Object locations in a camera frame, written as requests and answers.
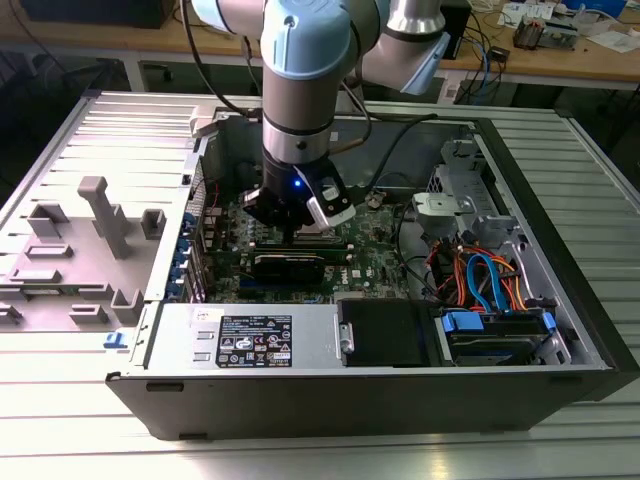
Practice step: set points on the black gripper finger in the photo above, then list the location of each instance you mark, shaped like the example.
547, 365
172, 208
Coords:
306, 224
265, 210

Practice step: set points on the blue expansion slot latch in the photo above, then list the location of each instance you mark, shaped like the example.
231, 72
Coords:
179, 270
175, 290
183, 246
189, 222

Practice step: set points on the green RAM stick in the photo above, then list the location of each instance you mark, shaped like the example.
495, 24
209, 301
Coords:
335, 256

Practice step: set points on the black graphics card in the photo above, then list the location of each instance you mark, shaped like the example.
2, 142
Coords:
287, 270

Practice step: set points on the green motherboard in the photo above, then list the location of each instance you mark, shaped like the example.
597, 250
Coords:
375, 240

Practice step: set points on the black drive bay box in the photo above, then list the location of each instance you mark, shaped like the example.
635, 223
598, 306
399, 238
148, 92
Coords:
385, 332

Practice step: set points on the silver power supply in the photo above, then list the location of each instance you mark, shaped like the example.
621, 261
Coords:
170, 340

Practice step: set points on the black PC case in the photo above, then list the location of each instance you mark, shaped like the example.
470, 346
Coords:
350, 405

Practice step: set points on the wooden desk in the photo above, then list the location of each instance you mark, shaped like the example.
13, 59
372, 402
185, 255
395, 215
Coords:
150, 37

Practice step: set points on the grey parts rack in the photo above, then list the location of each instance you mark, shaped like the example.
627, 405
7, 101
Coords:
75, 280

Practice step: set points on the hard disk in blue carrier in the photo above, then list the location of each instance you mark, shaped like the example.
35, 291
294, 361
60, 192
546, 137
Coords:
495, 345

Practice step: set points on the black monitor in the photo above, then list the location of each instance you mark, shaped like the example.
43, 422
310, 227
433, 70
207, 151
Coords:
100, 12

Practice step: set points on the small black adapter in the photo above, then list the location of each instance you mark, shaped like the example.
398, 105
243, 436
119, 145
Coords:
500, 53

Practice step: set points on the black office chair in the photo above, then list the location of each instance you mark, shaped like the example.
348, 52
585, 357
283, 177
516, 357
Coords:
30, 90

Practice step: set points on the white printed cards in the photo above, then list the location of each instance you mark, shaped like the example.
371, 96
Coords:
510, 12

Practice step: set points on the metal heat sink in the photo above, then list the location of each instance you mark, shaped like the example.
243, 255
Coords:
530, 32

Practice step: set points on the grey electronic device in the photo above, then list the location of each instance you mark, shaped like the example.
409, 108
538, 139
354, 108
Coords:
560, 35

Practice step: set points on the white paper sheets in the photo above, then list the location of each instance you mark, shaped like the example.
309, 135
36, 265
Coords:
615, 40

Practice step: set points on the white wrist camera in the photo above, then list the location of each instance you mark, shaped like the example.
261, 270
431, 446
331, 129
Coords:
332, 212

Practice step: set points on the silver bracket with round hole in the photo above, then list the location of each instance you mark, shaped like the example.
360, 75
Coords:
440, 205

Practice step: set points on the silver disk bay frame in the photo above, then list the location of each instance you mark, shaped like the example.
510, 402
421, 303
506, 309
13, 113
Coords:
465, 160

